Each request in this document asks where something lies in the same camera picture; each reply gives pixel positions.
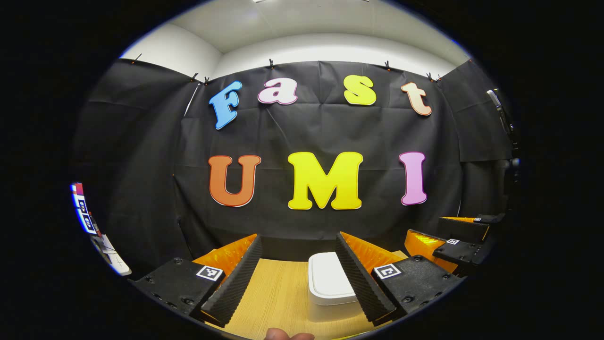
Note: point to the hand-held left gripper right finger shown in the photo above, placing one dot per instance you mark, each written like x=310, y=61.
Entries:
x=358, y=283

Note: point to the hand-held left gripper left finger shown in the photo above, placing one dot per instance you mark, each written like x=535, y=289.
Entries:
x=238, y=283

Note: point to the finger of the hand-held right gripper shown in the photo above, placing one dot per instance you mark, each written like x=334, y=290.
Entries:
x=465, y=230
x=462, y=252

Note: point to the white desktop garbage bin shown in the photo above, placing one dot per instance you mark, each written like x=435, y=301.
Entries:
x=328, y=278

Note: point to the wooden desktop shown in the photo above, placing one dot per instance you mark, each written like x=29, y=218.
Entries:
x=278, y=297

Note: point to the dark stand with grey head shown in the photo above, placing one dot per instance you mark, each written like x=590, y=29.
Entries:
x=494, y=97

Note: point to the black backdrop cloth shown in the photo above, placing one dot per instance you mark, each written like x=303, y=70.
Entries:
x=302, y=127

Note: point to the row of small cloth clips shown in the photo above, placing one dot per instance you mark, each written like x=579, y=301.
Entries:
x=271, y=63

